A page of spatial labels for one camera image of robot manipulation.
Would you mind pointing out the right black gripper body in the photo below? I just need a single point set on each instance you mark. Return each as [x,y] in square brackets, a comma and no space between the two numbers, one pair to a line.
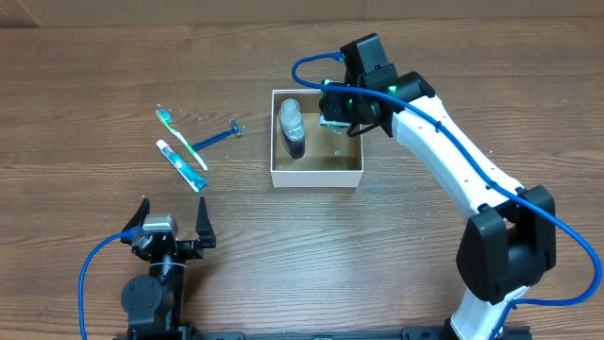
[345,105]

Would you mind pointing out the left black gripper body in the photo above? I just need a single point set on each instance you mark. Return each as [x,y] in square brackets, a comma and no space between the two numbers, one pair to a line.
[189,250]

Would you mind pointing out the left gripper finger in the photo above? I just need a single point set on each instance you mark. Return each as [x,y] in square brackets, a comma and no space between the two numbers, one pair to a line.
[134,225]
[203,226]

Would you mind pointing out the teal toothpaste tube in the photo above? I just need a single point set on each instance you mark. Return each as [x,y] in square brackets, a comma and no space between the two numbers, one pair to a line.
[193,179]

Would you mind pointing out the dark soap pump bottle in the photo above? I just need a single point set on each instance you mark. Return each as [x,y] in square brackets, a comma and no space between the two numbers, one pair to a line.
[292,128]

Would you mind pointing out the green soap bar package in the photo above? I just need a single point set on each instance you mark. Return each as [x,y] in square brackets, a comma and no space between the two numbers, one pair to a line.
[336,127]

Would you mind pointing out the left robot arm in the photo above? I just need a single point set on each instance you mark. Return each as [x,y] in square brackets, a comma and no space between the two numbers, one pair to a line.
[154,302]

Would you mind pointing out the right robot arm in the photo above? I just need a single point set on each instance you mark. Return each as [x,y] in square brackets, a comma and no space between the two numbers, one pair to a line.
[509,239]

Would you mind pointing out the pink cardboard box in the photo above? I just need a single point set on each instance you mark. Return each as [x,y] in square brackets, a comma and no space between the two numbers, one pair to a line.
[331,159]

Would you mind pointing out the blue disposable razor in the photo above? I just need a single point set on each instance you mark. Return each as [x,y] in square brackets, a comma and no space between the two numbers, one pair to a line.
[234,130]

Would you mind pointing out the green white toothbrush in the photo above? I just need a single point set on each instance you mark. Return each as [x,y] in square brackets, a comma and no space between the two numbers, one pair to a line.
[166,119]

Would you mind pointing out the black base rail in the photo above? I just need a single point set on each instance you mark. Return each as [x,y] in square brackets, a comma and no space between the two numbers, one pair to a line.
[330,335]

